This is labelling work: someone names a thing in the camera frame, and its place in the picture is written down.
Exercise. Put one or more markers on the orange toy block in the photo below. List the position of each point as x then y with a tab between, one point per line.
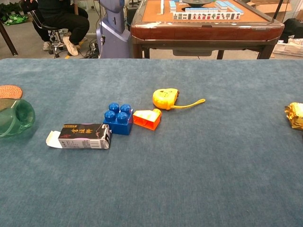
146	119

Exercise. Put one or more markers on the blue toy block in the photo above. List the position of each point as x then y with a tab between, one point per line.
118	127

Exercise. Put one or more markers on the yellow tape measure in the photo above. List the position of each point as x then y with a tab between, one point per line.
163	98

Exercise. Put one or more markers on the black white carton box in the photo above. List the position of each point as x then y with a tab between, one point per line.
82	136

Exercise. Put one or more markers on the blue felt table cover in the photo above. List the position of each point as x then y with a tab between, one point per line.
165	189

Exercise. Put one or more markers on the brown mahjong table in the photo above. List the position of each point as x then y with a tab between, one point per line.
201	30

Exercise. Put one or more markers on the blue-backed mahjong tile row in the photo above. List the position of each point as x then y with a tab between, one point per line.
172	6
201	10
228	7

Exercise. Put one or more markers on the face-up mahjong tile row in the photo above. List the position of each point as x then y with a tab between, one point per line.
206	16

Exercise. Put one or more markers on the black office chair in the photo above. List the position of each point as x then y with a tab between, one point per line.
56	45

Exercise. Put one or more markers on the seated person in black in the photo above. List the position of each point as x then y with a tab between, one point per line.
71	21

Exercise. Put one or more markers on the round woven coaster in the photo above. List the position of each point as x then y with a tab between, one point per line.
9	91

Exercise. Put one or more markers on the gold snack packet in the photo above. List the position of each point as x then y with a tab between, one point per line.
296	116

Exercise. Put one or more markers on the white plastic basket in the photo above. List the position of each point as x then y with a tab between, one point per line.
288	49

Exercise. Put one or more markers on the dark wooden table leg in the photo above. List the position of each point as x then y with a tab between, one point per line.
9	42

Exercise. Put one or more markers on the cardboard box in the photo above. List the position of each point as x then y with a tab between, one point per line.
270	7

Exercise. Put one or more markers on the black tripod stand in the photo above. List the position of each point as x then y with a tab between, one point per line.
278	10

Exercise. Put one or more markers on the black bag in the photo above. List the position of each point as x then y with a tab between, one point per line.
294	28

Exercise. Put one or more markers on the green bag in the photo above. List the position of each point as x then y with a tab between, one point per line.
14	19

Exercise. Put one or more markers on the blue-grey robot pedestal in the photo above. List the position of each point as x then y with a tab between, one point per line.
113	35

